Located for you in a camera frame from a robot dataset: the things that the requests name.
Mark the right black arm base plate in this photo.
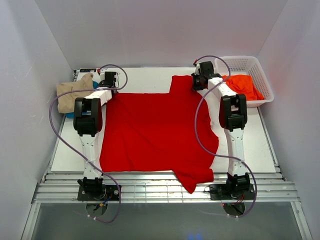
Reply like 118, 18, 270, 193
203, 184, 255, 201

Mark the white plastic basket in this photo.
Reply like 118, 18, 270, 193
214, 56, 274, 108

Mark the orange t shirt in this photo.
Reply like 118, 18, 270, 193
225, 74, 265, 101

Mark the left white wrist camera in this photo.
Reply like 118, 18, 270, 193
97, 69, 107, 76

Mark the aluminium frame rail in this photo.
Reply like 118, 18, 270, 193
32, 171, 300, 204

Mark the blue folded t shirt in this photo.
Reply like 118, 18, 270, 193
65, 81, 99, 119

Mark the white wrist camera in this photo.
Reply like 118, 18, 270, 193
193, 59, 202, 68
97, 69, 107, 76

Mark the red t shirt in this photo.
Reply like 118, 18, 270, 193
99, 75, 219, 193

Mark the beige folded t shirt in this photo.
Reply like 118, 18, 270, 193
56, 72, 94, 114

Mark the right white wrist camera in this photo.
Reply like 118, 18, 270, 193
193, 59, 202, 68

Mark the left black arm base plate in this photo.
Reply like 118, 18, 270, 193
77, 184, 120, 202

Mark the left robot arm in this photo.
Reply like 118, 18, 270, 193
73, 70, 118, 199

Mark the blue label sticker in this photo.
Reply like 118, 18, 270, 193
79, 68, 97, 73

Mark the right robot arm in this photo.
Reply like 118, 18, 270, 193
191, 60, 251, 198

